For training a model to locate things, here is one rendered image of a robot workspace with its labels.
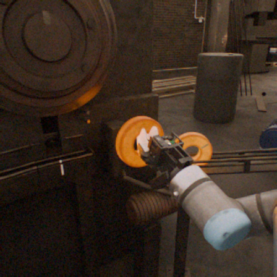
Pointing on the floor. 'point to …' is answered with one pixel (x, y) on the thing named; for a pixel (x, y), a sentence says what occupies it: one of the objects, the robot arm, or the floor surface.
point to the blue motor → (269, 137)
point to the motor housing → (148, 228)
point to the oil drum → (217, 86)
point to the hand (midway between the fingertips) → (140, 136)
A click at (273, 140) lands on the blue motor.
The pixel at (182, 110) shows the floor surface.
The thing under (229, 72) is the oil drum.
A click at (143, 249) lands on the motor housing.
